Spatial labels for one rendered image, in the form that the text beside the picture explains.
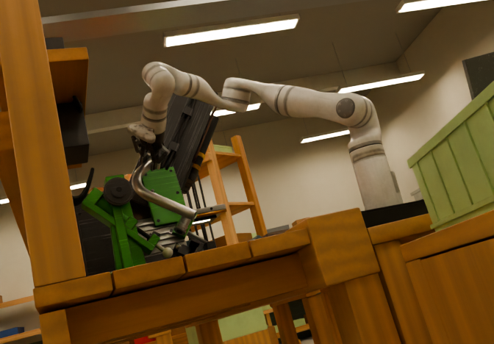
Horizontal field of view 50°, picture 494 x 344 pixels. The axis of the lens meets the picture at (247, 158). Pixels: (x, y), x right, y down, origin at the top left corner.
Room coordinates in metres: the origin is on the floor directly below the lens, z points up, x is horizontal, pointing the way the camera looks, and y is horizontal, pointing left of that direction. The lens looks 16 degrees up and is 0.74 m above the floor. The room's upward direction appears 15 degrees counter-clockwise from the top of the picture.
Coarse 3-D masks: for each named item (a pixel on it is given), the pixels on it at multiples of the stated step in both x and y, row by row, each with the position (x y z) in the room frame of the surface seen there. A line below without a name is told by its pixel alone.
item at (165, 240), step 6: (150, 222) 1.65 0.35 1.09; (144, 228) 1.63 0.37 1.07; (150, 228) 1.64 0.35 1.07; (156, 228) 1.64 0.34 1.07; (162, 228) 1.65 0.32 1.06; (168, 228) 1.66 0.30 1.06; (162, 234) 1.64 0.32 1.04; (168, 234) 1.65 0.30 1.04; (162, 240) 1.64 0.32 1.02; (168, 240) 1.64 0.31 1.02; (174, 240) 1.65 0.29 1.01; (180, 240) 1.65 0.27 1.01; (168, 246) 1.64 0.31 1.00; (144, 252) 1.61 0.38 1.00; (156, 252) 1.61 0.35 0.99
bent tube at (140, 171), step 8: (144, 168) 1.55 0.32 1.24; (136, 176) 1.52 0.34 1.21; (136, 184) 1.51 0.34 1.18; (136, 192) 1.51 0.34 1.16; (144, 192) 1.50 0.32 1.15; (152, 192) 1.51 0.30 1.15; (152, 200) 1.50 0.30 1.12; (160, 200) 1.50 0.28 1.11; (168, 200) 1.50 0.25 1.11; (168, 208) 1.50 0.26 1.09; (176, 208) 1.50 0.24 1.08; (184, 208) 1.50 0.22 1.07; (184, 216) 1.51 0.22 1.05; (192, 216) 1.50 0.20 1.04
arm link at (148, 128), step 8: (144, 120) 1.42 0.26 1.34; (152, 120) 1.41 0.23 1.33; (160, 120) 1.42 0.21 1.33; (128, 128) 1.42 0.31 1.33; (136, 128) 1.42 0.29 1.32; (144, 128) 1.43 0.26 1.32; (152, 128) 1.43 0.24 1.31; (160, 128) 1.44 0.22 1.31; (136, 136) 1.42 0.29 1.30; (144, 136) 1.41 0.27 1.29; (152, 136) 1.41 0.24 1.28
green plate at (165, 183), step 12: (168, 168) 1.71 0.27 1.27; (144, 180) 1.67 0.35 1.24; (156, 180) 1.68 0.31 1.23; (168, 180) 1.69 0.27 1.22; (156, 192) 1.67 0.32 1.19; (168, 192) 1.68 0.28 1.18; (180, 192) 1.69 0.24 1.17; (156, 204) 1.65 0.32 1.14; (156, 216) 1.64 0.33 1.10; (168, 216) 1.65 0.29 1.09; (180, 216) 1.66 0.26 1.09
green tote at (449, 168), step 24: (480, 96) 0.77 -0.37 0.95; (456, 120) 0.86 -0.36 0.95; (480, 120) 0.80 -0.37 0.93; (432, 144) 0.98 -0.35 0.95; (456, 144) 0.90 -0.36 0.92; (480, 144) 0.83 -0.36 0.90; (432, 168) 1.03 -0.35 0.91; (456, 168) 0.93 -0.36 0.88; (480, 168) 0.85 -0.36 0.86; (432, 192) 1.06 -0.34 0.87; (456, 192) 0.97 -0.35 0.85; (480, 192) 0.88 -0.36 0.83; (432, 216) 1.11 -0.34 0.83; (456, 216) 0.99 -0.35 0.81
